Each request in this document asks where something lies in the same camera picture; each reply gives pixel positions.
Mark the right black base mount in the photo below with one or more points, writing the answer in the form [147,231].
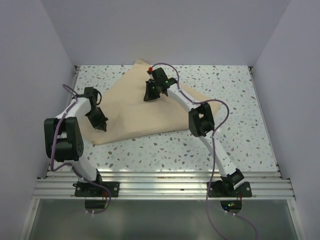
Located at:
[217,190]

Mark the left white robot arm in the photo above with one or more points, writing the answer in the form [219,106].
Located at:
[63,138]

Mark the beige cloth drape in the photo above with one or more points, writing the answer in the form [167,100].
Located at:
[129,116]

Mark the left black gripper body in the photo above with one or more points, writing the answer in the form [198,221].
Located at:
[95,115]

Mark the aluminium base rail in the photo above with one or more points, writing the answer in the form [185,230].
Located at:
[168,185]

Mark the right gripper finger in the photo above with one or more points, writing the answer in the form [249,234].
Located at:
[148,92]
[151,98]

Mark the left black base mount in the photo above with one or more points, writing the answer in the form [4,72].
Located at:
[87,190]

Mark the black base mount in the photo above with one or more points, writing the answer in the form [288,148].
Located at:
[87,190]
[217,190]

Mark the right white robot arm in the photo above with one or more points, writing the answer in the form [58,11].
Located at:
[201,124]

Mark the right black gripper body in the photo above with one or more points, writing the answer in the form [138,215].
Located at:
[155,91]

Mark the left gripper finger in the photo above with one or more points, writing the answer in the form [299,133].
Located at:
[103,122]
[101,128]

